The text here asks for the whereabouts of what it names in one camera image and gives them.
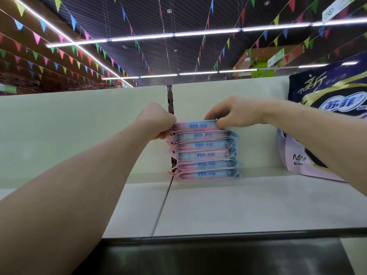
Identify white green hanging sign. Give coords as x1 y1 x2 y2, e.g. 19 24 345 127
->
321 0 367 23

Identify green yellow store sign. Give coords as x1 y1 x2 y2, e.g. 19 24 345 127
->
247 45 305 78

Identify dark blue gold pad packet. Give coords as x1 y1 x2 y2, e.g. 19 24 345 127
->
287 52 367 170

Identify pink white pack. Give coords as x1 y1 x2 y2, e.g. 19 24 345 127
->
277 130 345 182

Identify person's left hand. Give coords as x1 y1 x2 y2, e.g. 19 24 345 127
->
135 102 177 140

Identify pink blue packet stack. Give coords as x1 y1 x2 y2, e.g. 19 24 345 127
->
166 130 242 181

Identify strings of colourful bunting flags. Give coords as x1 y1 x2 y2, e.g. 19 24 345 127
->
0 0 367 92

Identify person's right hand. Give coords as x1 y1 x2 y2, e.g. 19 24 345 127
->
203 95 267 129

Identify person's left forearm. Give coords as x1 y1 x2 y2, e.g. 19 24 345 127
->
0 120 151 275

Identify metal store shelving unit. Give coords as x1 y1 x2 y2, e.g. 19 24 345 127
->
0 76 367 275

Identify short ceiling light strip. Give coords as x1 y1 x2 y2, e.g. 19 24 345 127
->
103 61 359 79

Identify long ceiling light strip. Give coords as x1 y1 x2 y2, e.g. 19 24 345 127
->
47 19 367 48

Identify diagonal ceiling light strip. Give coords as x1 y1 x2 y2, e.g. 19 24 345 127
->
11 0 134 87

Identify person's right forearm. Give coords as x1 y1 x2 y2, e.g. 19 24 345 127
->
261 100 367 195

